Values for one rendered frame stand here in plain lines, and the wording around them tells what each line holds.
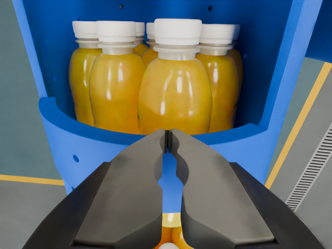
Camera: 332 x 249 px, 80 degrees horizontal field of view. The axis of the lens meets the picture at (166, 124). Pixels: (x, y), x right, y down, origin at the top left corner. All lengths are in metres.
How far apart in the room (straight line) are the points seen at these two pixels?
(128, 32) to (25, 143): 1.74
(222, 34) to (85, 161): 0.18
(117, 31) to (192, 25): 0.08
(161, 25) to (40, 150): 1.78
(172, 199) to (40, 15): 0.23
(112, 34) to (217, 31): 0.10
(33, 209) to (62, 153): 2.23
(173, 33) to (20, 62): 1.51
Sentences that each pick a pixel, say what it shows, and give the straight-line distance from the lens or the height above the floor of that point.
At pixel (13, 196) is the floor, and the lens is 2.38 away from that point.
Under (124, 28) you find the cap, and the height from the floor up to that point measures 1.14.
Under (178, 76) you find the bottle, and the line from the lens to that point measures 0.16.
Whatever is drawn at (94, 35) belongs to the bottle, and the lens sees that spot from 0.28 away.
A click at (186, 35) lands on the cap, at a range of 0.17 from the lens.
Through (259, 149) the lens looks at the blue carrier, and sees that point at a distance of 0.18.
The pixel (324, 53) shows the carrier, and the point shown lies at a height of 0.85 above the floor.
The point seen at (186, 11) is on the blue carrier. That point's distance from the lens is 0.39.
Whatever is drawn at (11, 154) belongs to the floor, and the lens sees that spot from 2.05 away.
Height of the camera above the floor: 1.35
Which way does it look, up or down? 63 degrees down
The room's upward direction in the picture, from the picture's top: 177 degrees clockwise
